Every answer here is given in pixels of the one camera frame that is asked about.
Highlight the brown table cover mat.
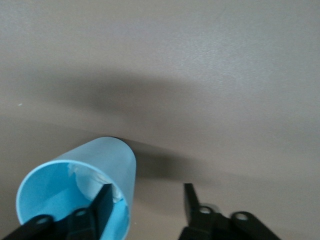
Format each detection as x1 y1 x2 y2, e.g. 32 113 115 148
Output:
0 0 320 240

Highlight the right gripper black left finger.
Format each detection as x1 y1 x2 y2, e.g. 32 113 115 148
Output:
0 183 115 240

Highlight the blue plastic cup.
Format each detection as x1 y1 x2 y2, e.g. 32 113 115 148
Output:
16 136 137 240

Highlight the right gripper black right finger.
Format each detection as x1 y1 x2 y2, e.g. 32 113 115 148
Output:
178 183 281 240

